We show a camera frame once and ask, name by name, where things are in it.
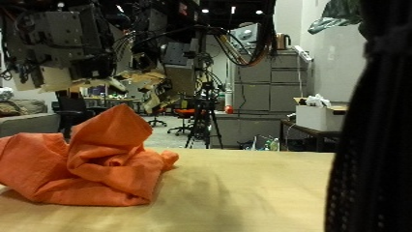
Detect orange button shirt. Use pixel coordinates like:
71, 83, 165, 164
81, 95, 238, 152
0, 103, 179, 207

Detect grey box appliance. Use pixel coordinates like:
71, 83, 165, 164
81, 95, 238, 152
230, 22, 265, 50

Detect silver foil bundle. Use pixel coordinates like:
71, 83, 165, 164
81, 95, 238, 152
0, 87, 15, 103

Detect background work desk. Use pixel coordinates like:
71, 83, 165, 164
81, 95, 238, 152
82, 95, 145, 114

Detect black office chair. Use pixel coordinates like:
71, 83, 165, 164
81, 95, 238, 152
53, 90, 106, 139

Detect brown cushion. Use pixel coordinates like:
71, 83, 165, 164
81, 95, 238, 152
0, 99, 49, 119

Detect grey metal drawer cabinet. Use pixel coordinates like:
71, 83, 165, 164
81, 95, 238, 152
225, 47, 314, 149

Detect copper electric kettle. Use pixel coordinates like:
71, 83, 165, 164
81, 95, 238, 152
274, 32, 291, 51

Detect grey sofa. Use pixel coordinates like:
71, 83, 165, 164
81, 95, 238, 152
0, 113, 61, 139

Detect white power strip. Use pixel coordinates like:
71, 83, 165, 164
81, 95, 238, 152
291, 44, 314, 62

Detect white cardboard box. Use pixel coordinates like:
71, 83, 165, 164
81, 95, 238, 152
293, 93, 350, 131

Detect dark side table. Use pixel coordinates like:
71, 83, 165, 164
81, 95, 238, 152
279, 118, 345, 153

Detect black camera tripod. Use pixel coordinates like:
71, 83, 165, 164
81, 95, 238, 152
183, 81, 225, 150

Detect orange black cable bundle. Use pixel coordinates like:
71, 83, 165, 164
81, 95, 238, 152
211, 14, 277, 68

